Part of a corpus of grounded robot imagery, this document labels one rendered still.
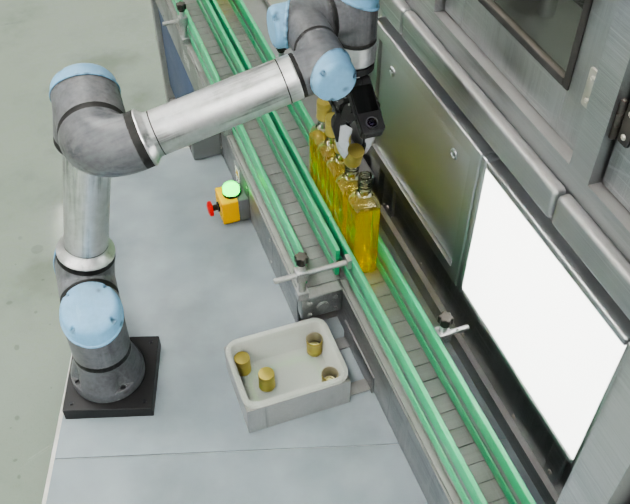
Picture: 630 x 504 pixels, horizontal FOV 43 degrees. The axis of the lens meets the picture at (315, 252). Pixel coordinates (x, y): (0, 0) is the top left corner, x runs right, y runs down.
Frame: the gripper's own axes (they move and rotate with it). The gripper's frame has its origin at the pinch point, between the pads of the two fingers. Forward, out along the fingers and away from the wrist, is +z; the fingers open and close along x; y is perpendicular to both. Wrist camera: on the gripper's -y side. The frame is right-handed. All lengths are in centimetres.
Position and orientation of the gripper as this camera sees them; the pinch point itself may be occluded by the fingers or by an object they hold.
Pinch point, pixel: (355, 152)
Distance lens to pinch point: 160.6
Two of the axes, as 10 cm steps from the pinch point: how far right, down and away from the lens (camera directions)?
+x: -9.5, 2.3, -2.1
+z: 0.1, 6.9, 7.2
